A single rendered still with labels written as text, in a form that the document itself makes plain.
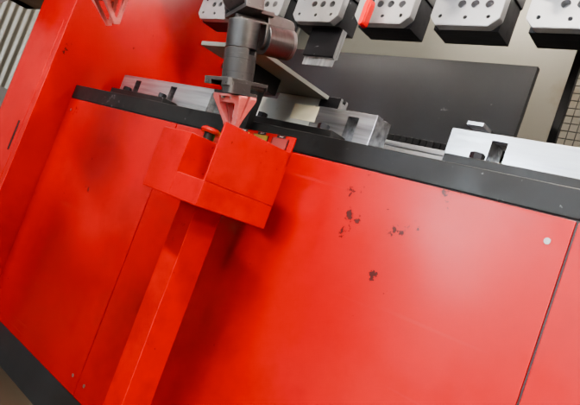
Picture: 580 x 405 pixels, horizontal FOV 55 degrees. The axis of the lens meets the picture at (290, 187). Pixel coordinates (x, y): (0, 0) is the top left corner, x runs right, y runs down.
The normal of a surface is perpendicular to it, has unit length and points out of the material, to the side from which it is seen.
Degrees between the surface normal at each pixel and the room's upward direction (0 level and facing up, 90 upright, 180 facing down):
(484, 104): 90
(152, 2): 90
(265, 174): 90
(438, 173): 90
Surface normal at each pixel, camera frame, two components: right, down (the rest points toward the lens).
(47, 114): 0.72, 0.22
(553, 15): -0.61, -0.27
